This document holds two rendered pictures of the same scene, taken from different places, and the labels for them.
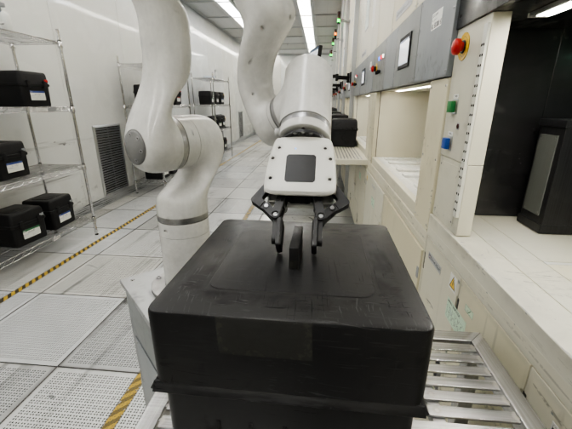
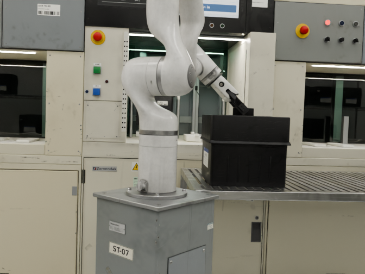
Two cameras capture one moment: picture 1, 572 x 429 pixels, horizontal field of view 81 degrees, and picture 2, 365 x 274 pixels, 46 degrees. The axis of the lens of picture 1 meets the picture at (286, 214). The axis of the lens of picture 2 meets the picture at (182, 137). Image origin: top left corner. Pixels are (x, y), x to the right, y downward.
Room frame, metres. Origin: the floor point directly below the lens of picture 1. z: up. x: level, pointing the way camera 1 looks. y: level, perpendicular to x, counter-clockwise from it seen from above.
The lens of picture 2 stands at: (0.95, 1.57, 1.01)
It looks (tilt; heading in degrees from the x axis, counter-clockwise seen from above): 3 degrees down; 259
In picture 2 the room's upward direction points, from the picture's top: 2 degrees clockwise
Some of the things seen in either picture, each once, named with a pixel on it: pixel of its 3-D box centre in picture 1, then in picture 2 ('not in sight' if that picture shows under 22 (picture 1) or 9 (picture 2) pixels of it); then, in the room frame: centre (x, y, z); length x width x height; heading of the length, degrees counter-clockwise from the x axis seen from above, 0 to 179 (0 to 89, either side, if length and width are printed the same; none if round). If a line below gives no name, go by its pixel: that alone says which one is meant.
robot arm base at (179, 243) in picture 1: (186, 251); (157, 164); (0.77, 0.25, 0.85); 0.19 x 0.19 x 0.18
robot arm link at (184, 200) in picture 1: (189, 166); (150, 95); (0.80, 0.23, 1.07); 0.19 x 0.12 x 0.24; 148
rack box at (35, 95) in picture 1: (22, 88); not in sight; (2.81, 2.08, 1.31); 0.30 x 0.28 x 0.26; 175
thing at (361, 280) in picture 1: (295, 278); (242, 124); (0.41, -0.01, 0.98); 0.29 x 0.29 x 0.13; 83
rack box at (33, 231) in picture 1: (17, 225); not in sight; (2.42, 2.08, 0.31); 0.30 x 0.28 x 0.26; 170
